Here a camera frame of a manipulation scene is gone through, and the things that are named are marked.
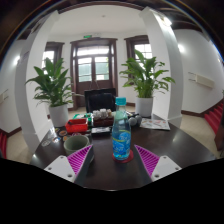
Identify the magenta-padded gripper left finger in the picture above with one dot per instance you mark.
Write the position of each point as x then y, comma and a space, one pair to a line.
60, 166

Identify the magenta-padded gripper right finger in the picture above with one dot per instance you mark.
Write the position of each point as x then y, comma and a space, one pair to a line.
164, 166

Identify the clear bottle with blue cap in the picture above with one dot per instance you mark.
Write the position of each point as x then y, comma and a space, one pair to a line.
121, 140

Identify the grey-green ribbed mug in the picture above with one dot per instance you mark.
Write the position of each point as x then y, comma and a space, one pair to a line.
76, 145

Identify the small printed sticker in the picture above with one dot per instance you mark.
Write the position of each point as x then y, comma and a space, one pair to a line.
56, 129
56, 139
46, 142
62, 132

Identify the printed paper leaflet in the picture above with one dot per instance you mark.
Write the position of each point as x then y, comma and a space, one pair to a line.
155, 124

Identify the red plastic basket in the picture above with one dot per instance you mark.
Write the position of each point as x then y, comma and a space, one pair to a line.
76, 126

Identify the leafy plant in white pot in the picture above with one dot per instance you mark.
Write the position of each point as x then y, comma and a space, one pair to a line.
144, 106
58, 116

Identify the grey ball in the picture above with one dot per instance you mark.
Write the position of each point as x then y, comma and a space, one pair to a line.
139, 119
132, 121

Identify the black phone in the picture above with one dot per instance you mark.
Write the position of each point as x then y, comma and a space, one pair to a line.
100, 130

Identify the green flat box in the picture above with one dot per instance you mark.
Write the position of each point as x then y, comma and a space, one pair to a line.
81, 116

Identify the red carpeted staircase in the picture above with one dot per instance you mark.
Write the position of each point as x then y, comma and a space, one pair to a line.
3, 143
215, 116

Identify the dark box of tea items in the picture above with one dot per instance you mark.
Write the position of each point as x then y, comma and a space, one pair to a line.
102, 120

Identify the black chair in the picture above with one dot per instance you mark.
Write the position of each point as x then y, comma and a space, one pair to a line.
100, 100

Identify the dark wooden double door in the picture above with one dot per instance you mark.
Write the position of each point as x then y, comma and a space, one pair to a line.
93, 85

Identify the dark-framed window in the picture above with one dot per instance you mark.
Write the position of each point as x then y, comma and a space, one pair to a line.
143, 50
50, 53

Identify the green exit sign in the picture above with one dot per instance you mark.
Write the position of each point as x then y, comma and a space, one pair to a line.
87, 36

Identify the white wall radiator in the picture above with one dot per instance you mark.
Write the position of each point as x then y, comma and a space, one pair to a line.
3, 96
203, 81

